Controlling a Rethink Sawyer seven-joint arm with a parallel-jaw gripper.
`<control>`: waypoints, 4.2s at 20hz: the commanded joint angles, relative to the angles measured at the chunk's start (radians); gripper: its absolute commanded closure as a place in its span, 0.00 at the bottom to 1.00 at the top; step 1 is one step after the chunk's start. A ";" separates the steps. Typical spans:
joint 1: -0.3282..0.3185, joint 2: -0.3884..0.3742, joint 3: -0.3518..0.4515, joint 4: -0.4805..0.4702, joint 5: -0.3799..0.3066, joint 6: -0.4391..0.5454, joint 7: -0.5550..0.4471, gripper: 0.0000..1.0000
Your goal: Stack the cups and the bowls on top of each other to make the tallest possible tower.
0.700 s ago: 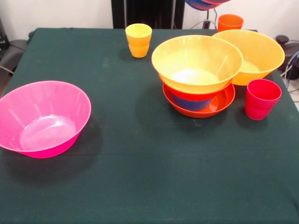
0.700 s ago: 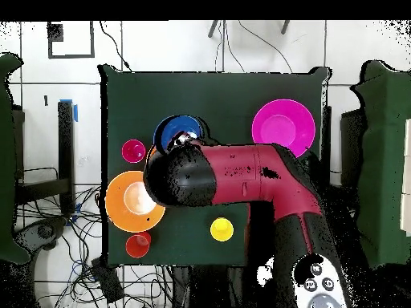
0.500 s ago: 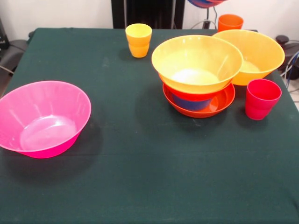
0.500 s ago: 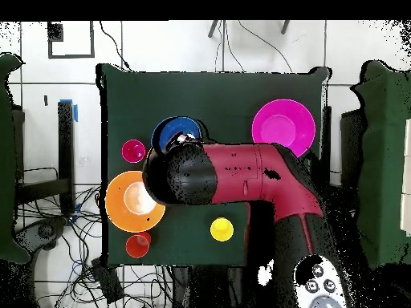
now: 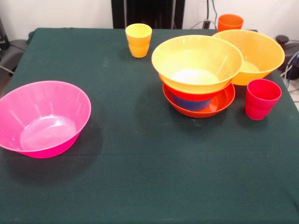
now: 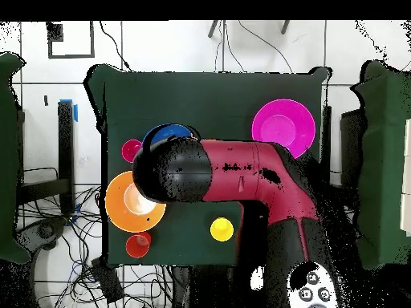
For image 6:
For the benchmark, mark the black power strip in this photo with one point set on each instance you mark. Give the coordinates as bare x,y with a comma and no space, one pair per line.
107,279

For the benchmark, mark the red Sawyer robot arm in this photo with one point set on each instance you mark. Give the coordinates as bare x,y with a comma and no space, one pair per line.
250,173

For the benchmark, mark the black chair base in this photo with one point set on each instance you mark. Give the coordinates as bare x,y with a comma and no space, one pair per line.
45,231

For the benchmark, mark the camera tripod legs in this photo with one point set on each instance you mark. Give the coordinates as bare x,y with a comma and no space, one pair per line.
213,29

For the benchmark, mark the orange plastic cup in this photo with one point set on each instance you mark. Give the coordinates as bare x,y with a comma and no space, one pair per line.
138,245

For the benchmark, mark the yellow plastic cup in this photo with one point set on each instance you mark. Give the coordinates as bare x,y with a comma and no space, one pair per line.
221,229

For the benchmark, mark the dark blue plastic bowl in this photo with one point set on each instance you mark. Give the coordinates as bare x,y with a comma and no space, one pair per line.
170,131

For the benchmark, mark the large pink plastic bowl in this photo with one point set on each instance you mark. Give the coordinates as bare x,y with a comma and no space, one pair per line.
289,122

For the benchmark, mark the large orange plastic bowl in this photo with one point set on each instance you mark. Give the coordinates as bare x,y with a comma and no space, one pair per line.
115,211

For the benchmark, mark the black metal frame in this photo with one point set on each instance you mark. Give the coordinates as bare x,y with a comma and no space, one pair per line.
65,154

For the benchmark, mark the dark green tablecloth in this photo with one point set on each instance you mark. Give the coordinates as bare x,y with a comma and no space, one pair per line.
192,96

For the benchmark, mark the green cloth side table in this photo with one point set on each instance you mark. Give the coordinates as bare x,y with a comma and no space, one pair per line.
382,160
6,160

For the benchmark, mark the crimson plastic cup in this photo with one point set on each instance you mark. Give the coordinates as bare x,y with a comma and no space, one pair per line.
130,150

